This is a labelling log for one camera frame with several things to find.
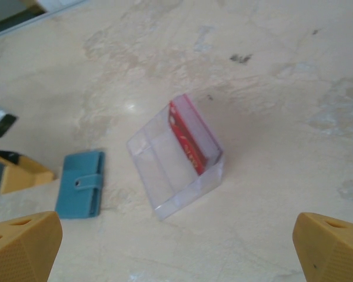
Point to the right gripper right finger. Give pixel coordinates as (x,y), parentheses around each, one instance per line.
(332,252)

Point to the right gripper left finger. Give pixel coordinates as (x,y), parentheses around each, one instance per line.
(20,249)

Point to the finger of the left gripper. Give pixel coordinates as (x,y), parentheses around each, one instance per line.
(26,173)

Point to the teal card holder wallet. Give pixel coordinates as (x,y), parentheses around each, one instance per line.
(73,199)

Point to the red credit card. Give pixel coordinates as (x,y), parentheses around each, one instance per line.
(188,144)

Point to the aluminium table edge rail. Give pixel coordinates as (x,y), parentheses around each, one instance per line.
(20,24)

